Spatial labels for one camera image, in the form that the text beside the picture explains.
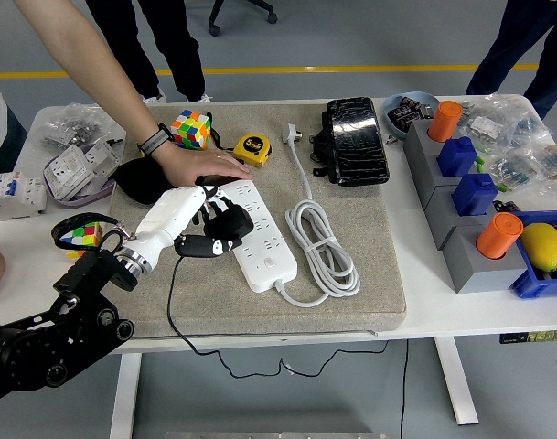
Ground person's left hand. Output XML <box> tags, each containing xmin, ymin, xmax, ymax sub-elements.
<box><xmin>152</xmin><ymin>146</ymin><xmax>255</xmax><ymax>190</ymax></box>

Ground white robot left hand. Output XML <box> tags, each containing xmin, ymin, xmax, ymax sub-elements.
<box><xmin>134</xmin><ymin>184</ymin><xmax>243</xmax><ymax>272</ymax></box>

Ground black power adapter plug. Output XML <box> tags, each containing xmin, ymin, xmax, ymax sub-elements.
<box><xmin>200</xmin><ymin>203</ymin><xmax>255</xmax><ymax>243</ymax></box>

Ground thin black adapter cord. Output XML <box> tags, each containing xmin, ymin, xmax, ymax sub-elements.
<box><xmin>166</xmin><ymin>253</ymin><xmax>393</xmax><ymax>381</ymax></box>

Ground white power strip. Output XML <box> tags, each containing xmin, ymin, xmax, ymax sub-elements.
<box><xmin>212</xmin><ymin>179</ymin><xmax>299</xmax><ymax>293</ymax></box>

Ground large colourful puzzle cube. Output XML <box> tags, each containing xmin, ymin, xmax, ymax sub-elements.
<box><xmin>170</xmin><ymin>109</ymin><xmax>212</xmax><ymax>151</ymax></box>

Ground black wristband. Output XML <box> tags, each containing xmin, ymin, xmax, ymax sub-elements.
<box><xmin>138</xmin><ymin>123</ymin><xmax>175</xmax><ymax>159</ymax></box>

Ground black cloth pouch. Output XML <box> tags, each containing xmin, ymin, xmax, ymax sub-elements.
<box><xmin>112</xmin><ymin>157</ymin><xmax>178</xmax><ymax>206</ymax></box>

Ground yellow square tape measure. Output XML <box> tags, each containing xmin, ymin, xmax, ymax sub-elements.
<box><xmin>232</xmin><ymin>132</ymin><xmax>273</xmax><ymax>169</ymax></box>

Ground white circuit breaker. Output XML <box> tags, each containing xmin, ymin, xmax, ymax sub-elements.
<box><xmin>0</xmin><ymin>168</ymin><xmax>48</xmax><ymax>221</ymax></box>

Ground small colourful puzzle cube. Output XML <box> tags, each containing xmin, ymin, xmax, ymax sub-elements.
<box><xmin>60</xmin><ymin>221</ymin><xmax>104</xmax><ymax>261</ymax></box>

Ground clear bag of metal screws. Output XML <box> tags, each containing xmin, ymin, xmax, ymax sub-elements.
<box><xmin>37</xmin><ymin>102</ymin><xmax>126</xmax><ymax>150</ymax></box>

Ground black glossy cracked device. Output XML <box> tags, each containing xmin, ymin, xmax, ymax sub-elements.
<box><xmin>326</xmin><ymin>95</ymin><xmax>391</xmax><ymax>187</ymax></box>

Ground grey-brown mat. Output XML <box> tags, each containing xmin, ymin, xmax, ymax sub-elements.
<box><xmin>106</xmin><ymin>102</ymin><xmax>408</xmax><ymax>340</ymax></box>

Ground white table leg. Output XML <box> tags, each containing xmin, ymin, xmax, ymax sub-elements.
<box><xmin>433</xmin><ymin>337</ymin><xmax>480</xmax><ymax>426</ymax></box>
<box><xmin>109</xmin><ymin>352</ymin><xmax>142</xmax><ymax>439</ymax></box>

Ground light blue bowl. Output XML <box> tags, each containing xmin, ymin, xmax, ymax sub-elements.
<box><xmin>381</xmin><ymin>91</ymin><xmax>440</xmax><ymax>141</ymax></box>

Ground black capacitors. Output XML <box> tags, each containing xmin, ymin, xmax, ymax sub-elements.
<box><xmin>388</xmin><ymin>95</ymin><xmax>437</xmax><ymax>127</ymax></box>

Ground grey socket block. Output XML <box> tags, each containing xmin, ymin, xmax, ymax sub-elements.
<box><xmin>441</xmin><ymin>214</ymin><xmax>542</xmax><ymax>294</ymax></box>
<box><xmin>424</xmin><ymin>176</ymin><xmax>501</xmax><ymax>252</ymax></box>
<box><xmin>403</xmin><ymin>119</ymin><xmax>483</xmax><ymax>210</ymax></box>

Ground orange cylinder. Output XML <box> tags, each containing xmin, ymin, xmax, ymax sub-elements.
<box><xmin>476</xmin><ymin>211</ymin><xmax>525</xmax><ymax>261</ymax></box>
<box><xmin>426</xmin><ymin>100</ymin><xmax>464</xmax><ymax>144</ymax></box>

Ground blue block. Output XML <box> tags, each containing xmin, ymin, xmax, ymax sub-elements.
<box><xmin>451</xmin><ymin>172</ymin><xmax>498</xmax><ymax>217</ymax></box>
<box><xmin>436</xmin><ymin>135</ymin><xmax>479</xmax><ymax>178</ymax></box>

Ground clear bag of white parts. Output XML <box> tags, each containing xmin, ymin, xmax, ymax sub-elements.
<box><xmin>458</xmin><ymin>93</ymin><xmax>556</xmax><ymax>150</ymax></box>

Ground black electronic module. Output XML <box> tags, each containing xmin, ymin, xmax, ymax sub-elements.
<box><xmin>491</xmin><ymin>198</ymin><xmax>521</xmax><ymax>216</ymax></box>

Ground clear bag of blue parts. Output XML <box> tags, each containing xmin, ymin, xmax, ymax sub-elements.
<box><xmin>481</xmin><ymin>145</ymin><xmax>549</xmax><ymax>193</ymax></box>

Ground yellow lemon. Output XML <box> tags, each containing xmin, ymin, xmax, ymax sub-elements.
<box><xmin>520</xmin><ymin>222</ymin><xmax>557</xmax><ymax>272</ymax></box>

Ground blue plastic bin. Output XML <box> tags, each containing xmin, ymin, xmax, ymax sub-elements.
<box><xmin>509</xmin><ymin>209</ymin><xmax>557</xmax><ymax>301</ymax></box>

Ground table control panel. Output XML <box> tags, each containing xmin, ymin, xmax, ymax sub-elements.
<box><xmin>498</xmin><ymin>327</ymin><xmax>557</xmax><ymax>345</ymax></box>

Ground black tape measure strap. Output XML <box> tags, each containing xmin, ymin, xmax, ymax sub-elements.
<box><xmin>206</xmin><ymin>112</ymin><xmax>238</xmax><ymax>152</ymax></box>

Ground small white wall socket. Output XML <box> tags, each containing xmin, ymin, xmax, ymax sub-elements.
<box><xmin>79</xmin><ymin>137</ymin><xmax>122</xmax><ymax>177</ymax></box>

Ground white power strip cable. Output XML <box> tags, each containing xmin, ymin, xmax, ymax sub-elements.
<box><xmin>272</xmin><ymin>121</ymin><xmax>363</xmax><ymax>308</ymax></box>

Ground large white wall socket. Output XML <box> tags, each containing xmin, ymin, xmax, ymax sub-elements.
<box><xmin>42</xmin><ymin>144</ymin><xmax>96</xmax><ymax>202</ymax></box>

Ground black hanging cable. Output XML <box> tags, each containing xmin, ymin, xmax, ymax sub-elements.
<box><xmin>399</xmin><ymin>340</ymin><xmax>410</xmax><ymax>439</ymax></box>

